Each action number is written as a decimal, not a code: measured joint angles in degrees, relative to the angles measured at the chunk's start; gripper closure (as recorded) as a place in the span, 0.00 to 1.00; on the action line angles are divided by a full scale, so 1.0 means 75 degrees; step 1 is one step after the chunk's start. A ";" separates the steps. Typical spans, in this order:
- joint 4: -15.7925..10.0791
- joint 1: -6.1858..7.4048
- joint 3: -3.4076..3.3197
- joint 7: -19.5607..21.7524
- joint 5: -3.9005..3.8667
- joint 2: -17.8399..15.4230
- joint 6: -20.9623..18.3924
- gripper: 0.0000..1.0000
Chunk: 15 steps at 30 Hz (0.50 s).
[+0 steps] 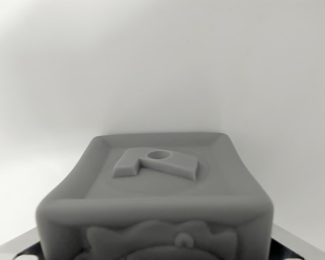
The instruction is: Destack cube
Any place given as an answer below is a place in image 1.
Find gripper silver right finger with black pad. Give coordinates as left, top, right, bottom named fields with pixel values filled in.
left=266, top=223, right=325, bottom=260

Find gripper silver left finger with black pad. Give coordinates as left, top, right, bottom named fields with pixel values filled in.
left=0, top=226, right=48, bottom=260

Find grey embossed cube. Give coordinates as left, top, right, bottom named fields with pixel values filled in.
left=35, top=132, right=274, bottom=260

